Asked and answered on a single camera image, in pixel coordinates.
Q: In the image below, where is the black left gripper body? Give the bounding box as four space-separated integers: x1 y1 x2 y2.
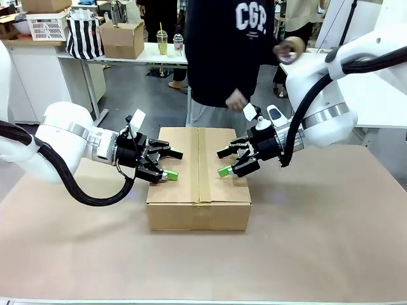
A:
115 132 151 170

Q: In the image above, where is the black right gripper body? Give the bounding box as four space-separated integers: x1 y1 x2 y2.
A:
250 125 284 163

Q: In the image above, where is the large brown cardboard box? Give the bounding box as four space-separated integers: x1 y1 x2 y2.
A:
146 126 252 232

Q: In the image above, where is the person's left forearm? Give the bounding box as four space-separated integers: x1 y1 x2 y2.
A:
260 30 281 67

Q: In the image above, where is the small open cardboard box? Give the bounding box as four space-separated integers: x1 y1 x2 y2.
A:
99 20 145 60

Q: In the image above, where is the cardboard box above basket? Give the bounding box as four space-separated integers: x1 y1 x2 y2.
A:
20 0 72 14

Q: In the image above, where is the person's right hand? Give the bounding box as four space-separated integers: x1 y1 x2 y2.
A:
224 88 249 112

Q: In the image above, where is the person's left hand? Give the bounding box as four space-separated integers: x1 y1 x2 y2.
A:
272 36 307 67

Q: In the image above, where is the person in dark hoodie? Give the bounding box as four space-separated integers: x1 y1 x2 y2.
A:
185 0 306 129

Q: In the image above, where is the white folding table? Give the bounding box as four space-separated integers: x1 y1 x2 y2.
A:
57 43 192 128

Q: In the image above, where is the clear plastic cup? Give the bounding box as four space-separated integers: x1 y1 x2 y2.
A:
172 33 185 58

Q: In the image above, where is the plastic cup with yellow straw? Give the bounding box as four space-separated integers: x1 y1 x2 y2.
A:
156 22 169 57

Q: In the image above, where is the white cabinet with wooden top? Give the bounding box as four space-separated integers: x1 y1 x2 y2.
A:
0 35 107 125

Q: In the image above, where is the black white striped bag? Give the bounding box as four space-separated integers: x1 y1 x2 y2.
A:
66 10 105 61

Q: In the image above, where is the person in beige shirt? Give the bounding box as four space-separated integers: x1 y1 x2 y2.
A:
272 0 324 98

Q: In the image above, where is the person in black clothes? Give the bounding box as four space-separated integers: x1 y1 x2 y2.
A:
135 0 189 90

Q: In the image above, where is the black tripod stand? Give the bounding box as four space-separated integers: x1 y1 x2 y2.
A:
337 0 359 49

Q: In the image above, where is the white plastic basket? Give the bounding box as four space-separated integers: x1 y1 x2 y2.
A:
26 11 69 42

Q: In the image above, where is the right wrist camera white tag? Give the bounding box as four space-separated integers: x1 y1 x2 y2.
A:
242 102 276 132

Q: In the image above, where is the wrist camera white tag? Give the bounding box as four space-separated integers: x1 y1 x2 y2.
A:
242 102 276 132
125 108 148 140

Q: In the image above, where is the left wrist camera white tag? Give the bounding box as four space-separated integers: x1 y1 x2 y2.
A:
125 108 148 140

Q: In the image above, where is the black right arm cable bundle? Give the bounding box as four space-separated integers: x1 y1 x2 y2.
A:
279 54 407 168

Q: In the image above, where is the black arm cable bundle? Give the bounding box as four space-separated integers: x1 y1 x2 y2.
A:
0 119 138 208
279 54 407 168

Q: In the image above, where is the black left arm cable bundle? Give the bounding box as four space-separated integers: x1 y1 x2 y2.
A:
0 119 138 208

